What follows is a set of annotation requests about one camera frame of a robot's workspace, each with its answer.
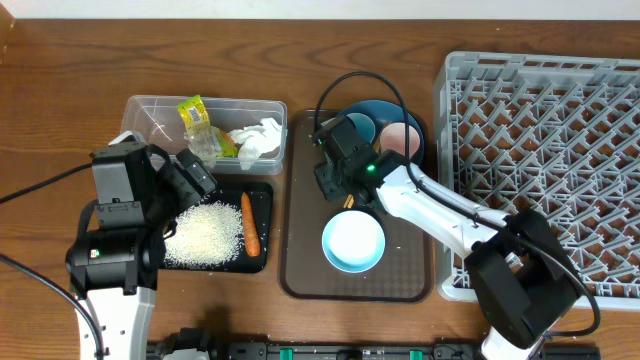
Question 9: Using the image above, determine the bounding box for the pink cup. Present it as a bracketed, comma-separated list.
[379, 122, 421, 156]

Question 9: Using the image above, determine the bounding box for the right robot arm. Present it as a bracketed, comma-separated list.
[311, 117, 584, 359]

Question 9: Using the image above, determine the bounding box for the brown serving tray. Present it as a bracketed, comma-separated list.
[279, 109, 434, 303]

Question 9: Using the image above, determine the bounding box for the clear plastic bin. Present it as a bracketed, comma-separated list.
[121, 95, 287, 175]

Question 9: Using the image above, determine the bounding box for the light blue cup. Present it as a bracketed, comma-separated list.
[346, 113, 376, 144]

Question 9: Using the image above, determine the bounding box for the white napkin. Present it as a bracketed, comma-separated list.
[229, 118, 282, 171]

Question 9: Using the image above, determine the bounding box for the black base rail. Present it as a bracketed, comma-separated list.
[146, 328, 480, 360]

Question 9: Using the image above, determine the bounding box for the grey dishwasher rack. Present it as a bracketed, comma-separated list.
[434, 51, 639, 311]

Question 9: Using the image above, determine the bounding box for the yellow green snack wrapper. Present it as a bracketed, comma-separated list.
[176, 95, 238, 161]

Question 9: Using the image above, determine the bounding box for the light blue rice bowl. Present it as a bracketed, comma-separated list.
[321, 210, 386, 273]

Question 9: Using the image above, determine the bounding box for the white rice pile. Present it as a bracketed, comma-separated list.
[165, 201, 243, 269]

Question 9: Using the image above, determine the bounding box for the dark blue plate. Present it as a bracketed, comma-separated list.
[337, 100, 426, 165]

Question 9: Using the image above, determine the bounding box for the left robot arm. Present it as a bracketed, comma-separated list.
[65, 131, 217, 359]

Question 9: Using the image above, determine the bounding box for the orange carrot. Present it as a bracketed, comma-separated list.
[241, 193, 262, 257]

